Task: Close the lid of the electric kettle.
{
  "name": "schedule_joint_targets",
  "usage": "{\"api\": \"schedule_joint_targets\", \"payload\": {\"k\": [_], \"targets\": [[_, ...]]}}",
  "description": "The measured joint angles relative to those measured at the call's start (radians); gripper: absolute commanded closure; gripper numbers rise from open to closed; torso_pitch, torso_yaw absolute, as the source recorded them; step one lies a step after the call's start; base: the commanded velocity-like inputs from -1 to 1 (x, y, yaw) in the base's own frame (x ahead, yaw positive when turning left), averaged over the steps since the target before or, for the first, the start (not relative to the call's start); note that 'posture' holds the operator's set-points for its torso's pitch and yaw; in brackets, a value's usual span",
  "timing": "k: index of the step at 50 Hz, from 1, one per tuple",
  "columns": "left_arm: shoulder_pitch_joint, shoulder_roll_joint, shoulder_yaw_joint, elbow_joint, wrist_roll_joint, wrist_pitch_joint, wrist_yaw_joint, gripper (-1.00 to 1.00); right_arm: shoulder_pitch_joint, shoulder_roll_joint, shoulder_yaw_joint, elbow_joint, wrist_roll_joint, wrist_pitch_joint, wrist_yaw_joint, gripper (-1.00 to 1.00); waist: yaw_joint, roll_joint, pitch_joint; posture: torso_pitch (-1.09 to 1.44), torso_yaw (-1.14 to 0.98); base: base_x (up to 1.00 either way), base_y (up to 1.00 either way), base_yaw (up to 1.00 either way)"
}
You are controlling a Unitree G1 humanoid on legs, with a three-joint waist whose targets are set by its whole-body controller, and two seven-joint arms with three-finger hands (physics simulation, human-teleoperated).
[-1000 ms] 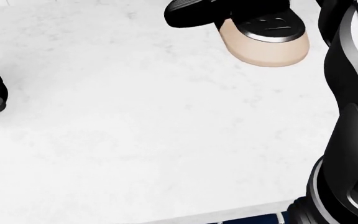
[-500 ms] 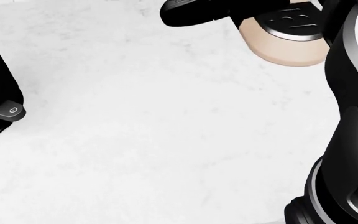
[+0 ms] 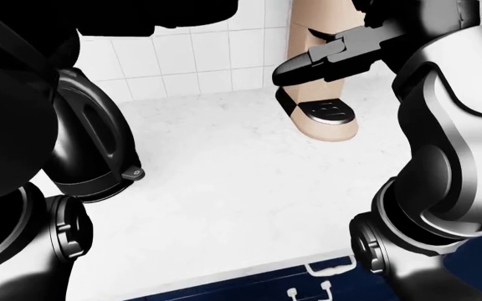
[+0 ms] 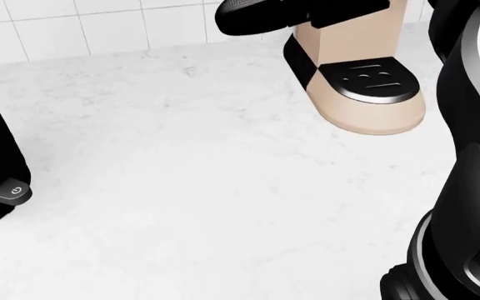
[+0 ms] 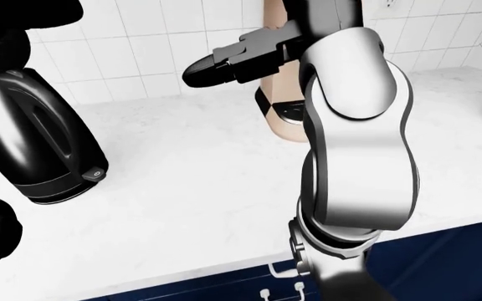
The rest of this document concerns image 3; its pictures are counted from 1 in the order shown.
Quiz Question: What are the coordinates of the white wide cabinet handle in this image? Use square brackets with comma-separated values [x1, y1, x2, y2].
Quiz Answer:
[305, 255, 357, 278]

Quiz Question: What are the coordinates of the navy blue cabinet front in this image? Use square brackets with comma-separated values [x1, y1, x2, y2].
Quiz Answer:
[130, 221, 482, 301]

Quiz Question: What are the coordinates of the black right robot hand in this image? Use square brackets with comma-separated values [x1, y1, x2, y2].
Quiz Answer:
[271, 0, 482, 88]

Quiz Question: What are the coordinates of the black kettle power base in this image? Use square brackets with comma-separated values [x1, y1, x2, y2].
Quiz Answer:
[56, 176, 134, 204]

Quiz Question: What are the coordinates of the beige coffee machine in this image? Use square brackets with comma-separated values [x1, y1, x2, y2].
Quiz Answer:
[274, 0, 360, 143]

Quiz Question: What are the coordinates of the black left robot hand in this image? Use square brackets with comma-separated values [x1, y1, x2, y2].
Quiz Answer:
[71, 0, 238, 37]

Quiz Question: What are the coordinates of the black electric kettle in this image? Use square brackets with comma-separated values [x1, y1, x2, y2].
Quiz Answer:
[49, 66, 146, 193]

